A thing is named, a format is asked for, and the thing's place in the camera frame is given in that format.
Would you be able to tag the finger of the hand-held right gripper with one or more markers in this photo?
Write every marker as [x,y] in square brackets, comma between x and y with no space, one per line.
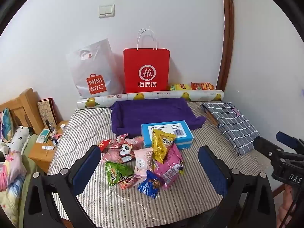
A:
[267,148]
[288,140]

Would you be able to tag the pink patterned blanket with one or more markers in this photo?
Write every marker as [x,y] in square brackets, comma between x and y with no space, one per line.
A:
[10,168]

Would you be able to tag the blue cardboard box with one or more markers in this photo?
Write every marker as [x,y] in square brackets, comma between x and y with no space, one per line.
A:
[186,128]

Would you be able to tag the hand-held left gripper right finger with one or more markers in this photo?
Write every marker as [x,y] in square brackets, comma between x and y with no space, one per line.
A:
[212,168]

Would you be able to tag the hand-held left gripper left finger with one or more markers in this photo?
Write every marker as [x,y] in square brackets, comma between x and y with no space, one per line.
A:
[86,171]

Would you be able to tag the red snack packet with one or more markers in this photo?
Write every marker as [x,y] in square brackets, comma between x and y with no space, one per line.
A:
[103,144]

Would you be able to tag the large pink snack packet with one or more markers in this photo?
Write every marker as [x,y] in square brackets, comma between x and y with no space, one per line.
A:
[171,169]

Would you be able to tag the white dotted pillow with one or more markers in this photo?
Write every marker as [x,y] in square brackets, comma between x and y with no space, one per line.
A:
[17,139]

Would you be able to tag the white light switch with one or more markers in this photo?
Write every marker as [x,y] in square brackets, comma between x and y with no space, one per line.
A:
[106,10]

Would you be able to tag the red paper bag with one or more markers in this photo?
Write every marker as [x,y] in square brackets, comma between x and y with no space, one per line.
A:
[147,59]

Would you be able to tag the colourful pillow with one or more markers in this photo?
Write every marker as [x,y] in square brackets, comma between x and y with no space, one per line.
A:
[5,125]

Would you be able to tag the teal tissue pack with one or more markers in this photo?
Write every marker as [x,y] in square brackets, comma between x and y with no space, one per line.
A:
[44,135]

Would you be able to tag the yellow chip bag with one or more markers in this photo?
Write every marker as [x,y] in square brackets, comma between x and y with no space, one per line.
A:
[180,87]

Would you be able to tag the brown wooden door frame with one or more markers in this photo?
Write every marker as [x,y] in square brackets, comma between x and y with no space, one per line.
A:
[226,40]

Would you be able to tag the peach pink snack packet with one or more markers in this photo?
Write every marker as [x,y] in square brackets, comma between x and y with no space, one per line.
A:
[110,156]

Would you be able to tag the striped table cover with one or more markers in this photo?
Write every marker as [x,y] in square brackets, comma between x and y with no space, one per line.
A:
[133,209]

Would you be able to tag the strawberry print snack packet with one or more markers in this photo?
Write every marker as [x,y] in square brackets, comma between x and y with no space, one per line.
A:
[129,181]

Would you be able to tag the pink white snack packet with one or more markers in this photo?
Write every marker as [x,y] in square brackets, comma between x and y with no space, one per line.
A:
[142,161]

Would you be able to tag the panda print snack packet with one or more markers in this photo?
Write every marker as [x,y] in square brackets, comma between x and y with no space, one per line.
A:
[124,150]

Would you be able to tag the folded grey plaid cloth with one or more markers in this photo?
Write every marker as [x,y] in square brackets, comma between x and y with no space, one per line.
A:
[235,125]

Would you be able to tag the yellow snack packet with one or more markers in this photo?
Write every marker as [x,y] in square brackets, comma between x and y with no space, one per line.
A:
[161,147]

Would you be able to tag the small white cup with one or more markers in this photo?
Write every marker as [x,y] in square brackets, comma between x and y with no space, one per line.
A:
[63,127]

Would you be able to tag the orange chip bag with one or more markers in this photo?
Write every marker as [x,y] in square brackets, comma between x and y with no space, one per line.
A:
[201,86]

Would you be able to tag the green snack packet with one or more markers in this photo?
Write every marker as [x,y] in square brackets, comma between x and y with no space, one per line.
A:
[116,173]

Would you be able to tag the white plastic shopping bag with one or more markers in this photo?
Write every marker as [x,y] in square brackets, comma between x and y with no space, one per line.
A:
[95,61]

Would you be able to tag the patterned hardcover book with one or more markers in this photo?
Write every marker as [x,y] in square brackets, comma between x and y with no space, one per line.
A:
[46,110]

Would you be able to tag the lemon print wallpaper roll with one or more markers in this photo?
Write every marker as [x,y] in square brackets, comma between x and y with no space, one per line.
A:
[154,96]

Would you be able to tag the person's right hand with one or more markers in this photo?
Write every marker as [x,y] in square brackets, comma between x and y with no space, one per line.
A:
[287,206]

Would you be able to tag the wooden bedside table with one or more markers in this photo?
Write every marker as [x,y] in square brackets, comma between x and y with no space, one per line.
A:
[39,153]

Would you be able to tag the small pink snack packet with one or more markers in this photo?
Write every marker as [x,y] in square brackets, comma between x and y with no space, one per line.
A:
[121,139]
[136,143]

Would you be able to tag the blue snack packet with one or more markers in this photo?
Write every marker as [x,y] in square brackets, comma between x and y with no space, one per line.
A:
[148,187]

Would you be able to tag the purple cloth basket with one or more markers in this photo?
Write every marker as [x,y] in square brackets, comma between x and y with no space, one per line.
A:
[152,112]

